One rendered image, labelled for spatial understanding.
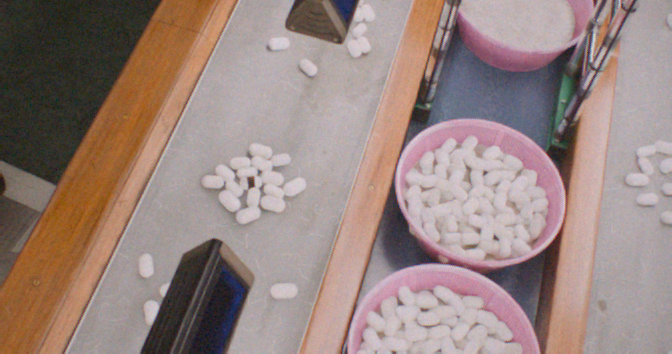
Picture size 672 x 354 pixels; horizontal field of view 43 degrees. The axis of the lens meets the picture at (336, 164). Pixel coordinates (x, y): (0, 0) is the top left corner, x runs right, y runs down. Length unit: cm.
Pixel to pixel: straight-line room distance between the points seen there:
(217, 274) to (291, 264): 42
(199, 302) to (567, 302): 63
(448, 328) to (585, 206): 30
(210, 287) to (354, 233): 47
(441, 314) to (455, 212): 18
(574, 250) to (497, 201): 14
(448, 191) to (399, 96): 18
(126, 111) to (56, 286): 31
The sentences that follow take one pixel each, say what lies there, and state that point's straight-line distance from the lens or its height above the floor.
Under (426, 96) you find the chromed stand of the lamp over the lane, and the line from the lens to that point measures 148.
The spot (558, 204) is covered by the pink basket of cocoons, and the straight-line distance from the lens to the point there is 139.
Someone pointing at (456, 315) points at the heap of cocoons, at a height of 73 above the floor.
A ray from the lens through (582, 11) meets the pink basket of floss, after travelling 170.
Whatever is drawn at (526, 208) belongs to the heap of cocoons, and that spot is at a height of 74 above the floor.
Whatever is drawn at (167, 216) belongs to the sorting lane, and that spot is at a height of 74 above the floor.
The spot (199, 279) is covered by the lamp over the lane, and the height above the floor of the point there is 111.
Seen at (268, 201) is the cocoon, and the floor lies 76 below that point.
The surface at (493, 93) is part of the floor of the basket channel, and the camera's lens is 160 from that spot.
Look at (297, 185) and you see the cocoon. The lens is 132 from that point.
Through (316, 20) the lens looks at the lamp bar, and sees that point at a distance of 110.
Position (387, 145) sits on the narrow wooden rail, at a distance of 137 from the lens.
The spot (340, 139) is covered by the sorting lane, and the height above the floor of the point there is 74.
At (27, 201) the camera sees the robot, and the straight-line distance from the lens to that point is 168.
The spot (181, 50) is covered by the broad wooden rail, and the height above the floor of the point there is 76.
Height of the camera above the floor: 187
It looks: 55 degrees down
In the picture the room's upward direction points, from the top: 10 degrees clockwise
